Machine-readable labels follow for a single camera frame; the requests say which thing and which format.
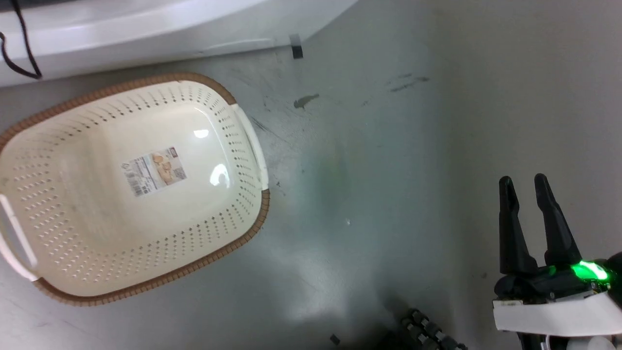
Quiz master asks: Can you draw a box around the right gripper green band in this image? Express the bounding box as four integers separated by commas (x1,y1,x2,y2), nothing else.
493,173,622,350

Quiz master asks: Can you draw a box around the cream laundry basket brown rim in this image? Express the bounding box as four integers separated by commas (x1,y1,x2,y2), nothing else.
0,72,271,307

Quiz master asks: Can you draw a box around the white washing machine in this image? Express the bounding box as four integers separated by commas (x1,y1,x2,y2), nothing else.
0,0,360,88

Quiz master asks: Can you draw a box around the printed paper label sticker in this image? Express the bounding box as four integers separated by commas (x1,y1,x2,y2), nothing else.
121,148,188,197

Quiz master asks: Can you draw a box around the thin black cable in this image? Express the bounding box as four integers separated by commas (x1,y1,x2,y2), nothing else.
0,0,43,80

